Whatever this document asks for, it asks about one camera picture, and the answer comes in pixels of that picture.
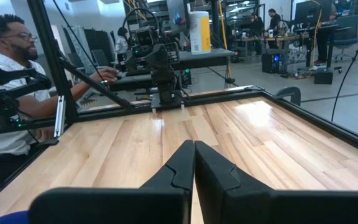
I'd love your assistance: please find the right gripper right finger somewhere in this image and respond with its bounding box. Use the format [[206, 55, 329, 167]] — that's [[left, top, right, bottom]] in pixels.
[[194, 140, 358, 224]]

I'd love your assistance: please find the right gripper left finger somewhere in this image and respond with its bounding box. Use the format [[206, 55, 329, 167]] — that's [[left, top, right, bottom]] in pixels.
[[29, 139, 196, 224]]

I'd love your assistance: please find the blue plastic bowl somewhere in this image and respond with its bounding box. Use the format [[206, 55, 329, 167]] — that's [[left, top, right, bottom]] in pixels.
[[0, 210, 31, 224]]

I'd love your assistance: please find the white yellow wipes canister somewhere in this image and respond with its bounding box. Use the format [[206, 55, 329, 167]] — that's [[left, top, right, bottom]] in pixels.
[[188, 10, 212, 56]]

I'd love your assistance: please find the black computer tower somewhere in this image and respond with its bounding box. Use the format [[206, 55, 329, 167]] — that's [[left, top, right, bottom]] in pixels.
[[261, 52, 288, 75]]

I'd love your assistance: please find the grey table clamp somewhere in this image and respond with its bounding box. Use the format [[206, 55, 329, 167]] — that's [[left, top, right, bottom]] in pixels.
[[273, 86, 302, 107]]

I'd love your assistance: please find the black floor box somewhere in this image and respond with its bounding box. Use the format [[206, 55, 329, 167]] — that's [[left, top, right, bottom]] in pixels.
[[313, 67, 335, 85]]

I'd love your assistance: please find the dark desk monitor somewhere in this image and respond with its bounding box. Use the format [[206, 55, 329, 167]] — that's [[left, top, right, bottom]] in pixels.
[[293, 0, 322, 29]]

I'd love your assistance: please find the grey office chair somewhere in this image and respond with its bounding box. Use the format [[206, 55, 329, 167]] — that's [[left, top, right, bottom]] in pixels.
[[333, 14, 358, 62]]

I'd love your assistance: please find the yellow cable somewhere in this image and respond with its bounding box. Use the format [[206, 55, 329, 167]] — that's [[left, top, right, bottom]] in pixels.
[[217, 0, 233, 80]]

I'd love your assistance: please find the black diagonal frame strut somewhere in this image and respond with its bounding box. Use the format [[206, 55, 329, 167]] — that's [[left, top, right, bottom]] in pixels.
[[57, 49, 138, 110]]

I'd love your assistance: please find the black table edge frame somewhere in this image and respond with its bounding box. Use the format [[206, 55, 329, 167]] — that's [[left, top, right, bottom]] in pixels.
[[0, 85, 358, 208]]

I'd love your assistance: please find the silver metal bracket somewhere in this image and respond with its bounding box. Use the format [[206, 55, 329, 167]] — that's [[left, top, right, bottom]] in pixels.
[[53, 95, 66, 138]]

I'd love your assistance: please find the black frame post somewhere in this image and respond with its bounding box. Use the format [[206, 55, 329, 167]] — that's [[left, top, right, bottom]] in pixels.
[[25, 0, 81, 123]]

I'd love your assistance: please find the curved black cable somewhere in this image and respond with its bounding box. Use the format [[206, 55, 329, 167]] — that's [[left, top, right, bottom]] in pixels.
[[330, 12, 358, 123]]

